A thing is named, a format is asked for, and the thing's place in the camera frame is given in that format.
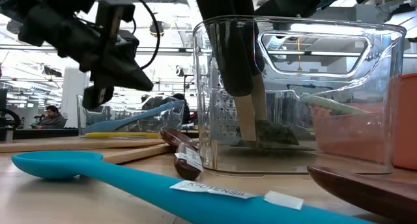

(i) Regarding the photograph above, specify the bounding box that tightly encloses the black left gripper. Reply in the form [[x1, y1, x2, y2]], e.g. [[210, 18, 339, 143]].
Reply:
[[58, 2, 154, 109]]

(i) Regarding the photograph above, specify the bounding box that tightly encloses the large blue silicone spoon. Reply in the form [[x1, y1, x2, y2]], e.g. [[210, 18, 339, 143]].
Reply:
[[83, 99, 186, 134]]

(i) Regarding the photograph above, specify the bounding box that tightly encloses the yellow silicone spatula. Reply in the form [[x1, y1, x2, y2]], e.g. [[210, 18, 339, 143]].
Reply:
[[83, 131, 161, 139]]

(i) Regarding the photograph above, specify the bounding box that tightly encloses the black round turner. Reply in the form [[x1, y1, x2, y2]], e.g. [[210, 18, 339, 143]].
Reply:
[[192, 0, 313, 153]]

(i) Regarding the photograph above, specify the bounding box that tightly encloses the wide wooden slotted turner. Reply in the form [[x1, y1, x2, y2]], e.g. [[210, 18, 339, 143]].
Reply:
[[0, 137, 166, 154]]

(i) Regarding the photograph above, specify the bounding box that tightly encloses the wide clear plastic bin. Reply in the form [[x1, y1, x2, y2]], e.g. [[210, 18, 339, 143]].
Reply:
[[76, 94, 186, 139]]

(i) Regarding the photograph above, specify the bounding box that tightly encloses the white building column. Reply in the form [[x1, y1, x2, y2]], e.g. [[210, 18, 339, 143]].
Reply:
[[61, 67, 91, 130]]

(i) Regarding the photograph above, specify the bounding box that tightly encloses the person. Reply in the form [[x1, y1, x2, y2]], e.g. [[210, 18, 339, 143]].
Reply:
[[34, 105, 68, 130], [171, 92, 193, 124]]

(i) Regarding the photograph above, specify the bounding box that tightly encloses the tall clear plastic bin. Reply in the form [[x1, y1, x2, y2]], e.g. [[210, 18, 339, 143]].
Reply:
[[192, 14, 407, 175]]

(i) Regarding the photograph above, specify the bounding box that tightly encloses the steel box grater black top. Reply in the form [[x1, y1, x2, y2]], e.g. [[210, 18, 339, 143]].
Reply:
[[208, 59, 306, 145]]

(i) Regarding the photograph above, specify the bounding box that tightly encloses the small blue silicone spoon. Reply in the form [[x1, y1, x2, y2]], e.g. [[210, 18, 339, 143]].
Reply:
[[10, 150, 375, 224]]

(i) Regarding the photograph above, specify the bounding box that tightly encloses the orange plastic bin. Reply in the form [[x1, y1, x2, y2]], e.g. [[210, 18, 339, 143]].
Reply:
[[309, 72, 417, 171]]

